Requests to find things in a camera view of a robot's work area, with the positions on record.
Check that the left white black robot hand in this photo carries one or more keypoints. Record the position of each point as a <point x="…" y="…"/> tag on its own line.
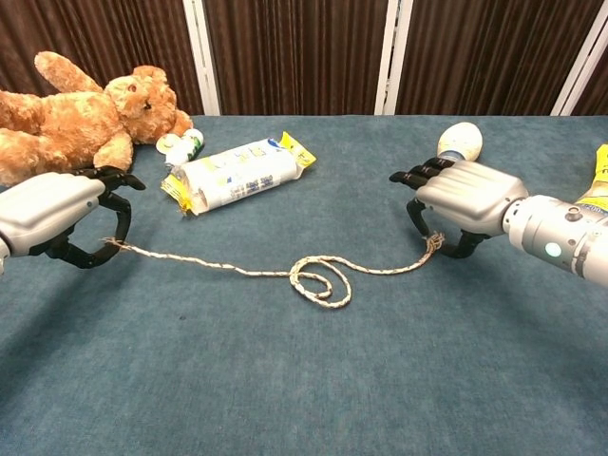
<point x="47" y="204"/>

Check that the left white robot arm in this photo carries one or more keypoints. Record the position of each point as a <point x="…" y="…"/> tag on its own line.
<point x="3" y="259"/>

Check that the brown curtain panel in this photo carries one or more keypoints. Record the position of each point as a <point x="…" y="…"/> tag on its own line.
<point x="597" y="95"/>
<point x="489" y="57"/>
<point x="299" y="57"/>
<point x="109" y="33"/>

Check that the white round cap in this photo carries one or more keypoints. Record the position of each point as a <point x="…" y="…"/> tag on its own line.
<point x="167" y="143"/>

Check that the small white green bottle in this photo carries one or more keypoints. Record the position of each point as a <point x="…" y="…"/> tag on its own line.
<point x="190" y="142"/>

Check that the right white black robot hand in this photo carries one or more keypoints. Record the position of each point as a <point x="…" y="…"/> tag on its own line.
<point x="470" y="195"/>

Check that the blue felt table mat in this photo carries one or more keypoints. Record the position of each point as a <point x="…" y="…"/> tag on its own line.
<point x="304" y="370"/>

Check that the white partition post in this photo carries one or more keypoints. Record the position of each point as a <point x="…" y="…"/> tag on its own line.
<point x="582" y="57"/>
<point x="202" y="57"/>
<point x="393" y="57"/>

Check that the yellow snack bag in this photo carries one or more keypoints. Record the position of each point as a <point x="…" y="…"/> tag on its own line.
<point x="599" y="180"/>

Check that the brown teddy bear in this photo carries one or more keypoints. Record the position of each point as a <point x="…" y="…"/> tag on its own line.
<point x="71" y="119"/>

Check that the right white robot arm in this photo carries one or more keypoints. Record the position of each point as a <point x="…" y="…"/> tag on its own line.
<point x="560" y="237"/>

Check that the white yellow tissue package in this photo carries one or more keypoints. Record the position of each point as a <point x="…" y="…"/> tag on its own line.
<point x="237" y="176"/>

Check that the cream squeeze bottle blue cap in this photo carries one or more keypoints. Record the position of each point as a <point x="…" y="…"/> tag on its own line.
<point x="461" y="140"/>

